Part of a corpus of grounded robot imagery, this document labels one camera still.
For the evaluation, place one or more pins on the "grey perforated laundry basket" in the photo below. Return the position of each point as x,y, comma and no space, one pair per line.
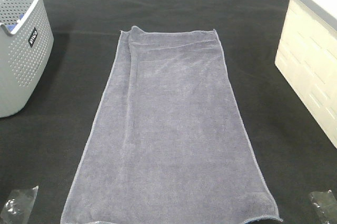
24,51

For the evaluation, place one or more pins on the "blue cloth in basket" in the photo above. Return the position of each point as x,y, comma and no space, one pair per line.
11,27

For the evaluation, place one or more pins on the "left clear tape strip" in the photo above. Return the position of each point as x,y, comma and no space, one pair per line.
18,206

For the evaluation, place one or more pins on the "clear tape strip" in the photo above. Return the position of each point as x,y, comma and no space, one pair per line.
18,206
324,204

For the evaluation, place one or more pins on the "cream storage box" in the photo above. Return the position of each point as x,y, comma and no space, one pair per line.
306,57

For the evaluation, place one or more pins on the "grey-blue terry towel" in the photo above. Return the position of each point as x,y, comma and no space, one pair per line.
168,144

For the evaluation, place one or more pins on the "right clear tape strip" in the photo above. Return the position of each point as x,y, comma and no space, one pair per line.
324,204

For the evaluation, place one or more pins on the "black table cloth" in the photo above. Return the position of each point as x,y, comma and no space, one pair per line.
43,143

